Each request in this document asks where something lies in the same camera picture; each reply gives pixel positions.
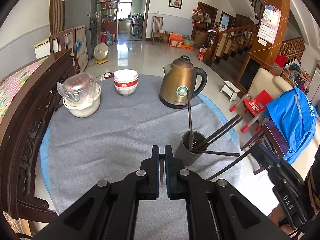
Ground grey perforated utensil holder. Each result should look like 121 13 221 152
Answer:
174 132 205 166

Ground grey table cloth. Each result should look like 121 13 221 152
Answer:
40 75 232 239

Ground dark wooden side chair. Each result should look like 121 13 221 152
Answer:
240 121 289 160

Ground blue plastic bag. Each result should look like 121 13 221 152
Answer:
264 87 317 164

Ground red plastic child chair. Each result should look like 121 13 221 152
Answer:
229 90 273 133

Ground red white stacked bowls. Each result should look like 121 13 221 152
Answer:
113 69 139 96

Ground bronze electric kettle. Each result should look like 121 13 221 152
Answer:
159 55 207 109

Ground white basin with plastic bag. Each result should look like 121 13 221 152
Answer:
56 73 101 118

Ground cream sofa armchair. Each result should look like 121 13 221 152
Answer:
248 68 292 100

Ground small white stool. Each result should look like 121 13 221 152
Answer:
220 81 240 101

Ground round electric heater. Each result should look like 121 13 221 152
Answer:
93 43 108 64

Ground wooden stair railing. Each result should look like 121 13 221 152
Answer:
202 22 259 63

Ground white chest freezer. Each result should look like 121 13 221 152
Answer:
34 24 90 67

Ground framed flower picture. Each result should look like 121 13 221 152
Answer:
168 0 183 9

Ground grey refrigerator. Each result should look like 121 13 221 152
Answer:
63 0 101 59

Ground wooden chair by wall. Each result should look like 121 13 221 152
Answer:
151 16 165 44

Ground pink wall calendar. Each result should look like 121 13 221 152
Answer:
257 5 281 44

